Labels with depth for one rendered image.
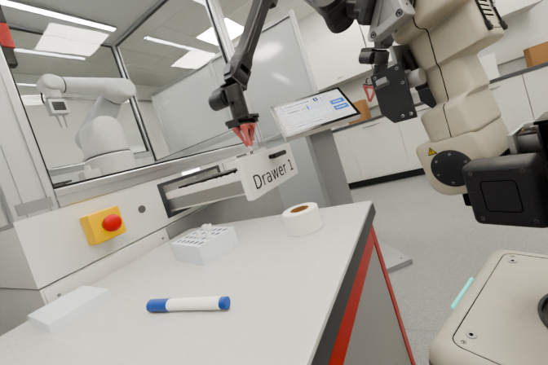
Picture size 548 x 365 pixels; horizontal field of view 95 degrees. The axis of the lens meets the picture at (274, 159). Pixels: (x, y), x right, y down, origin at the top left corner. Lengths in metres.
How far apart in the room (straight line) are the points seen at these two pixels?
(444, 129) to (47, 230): 0.98
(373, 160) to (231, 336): 3.45
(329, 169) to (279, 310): 1.48
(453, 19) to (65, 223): 1.04
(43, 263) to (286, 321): 0.57
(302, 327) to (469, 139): 0.65
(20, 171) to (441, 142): 1.01
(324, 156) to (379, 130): 1.96
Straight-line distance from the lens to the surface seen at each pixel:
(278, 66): 2.57
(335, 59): 4.09
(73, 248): 0.76
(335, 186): 1.76
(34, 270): 0.74
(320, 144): 1.72
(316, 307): 0.30
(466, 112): 0.80
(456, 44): 0.82
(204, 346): 0.32
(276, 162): 0.76
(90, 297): 0.60
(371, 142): 3.63
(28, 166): 0.76
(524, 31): 4.60
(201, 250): 0.51
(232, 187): 0.67
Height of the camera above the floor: 0.93
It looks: 3 degrees down
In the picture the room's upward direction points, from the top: 18 degrees counter-clockwise
